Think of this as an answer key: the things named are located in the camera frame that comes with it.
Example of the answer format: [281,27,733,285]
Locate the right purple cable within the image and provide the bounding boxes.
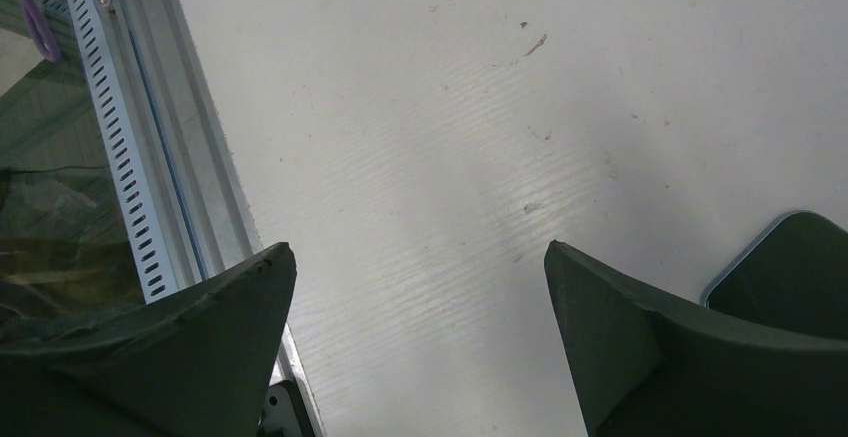
[9,0,62,64]

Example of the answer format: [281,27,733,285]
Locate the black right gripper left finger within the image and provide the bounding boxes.
[1,242,297,436]

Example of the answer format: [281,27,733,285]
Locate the aluminium frame rail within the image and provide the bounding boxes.
[104,0,322,436]

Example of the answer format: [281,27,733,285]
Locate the black phone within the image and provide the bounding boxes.
[701,210,847,341]

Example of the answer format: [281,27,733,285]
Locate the white slotted cable duct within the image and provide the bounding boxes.
[67,0,178,304]

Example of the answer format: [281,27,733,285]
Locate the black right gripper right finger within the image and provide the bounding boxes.
[544,241,847,436]

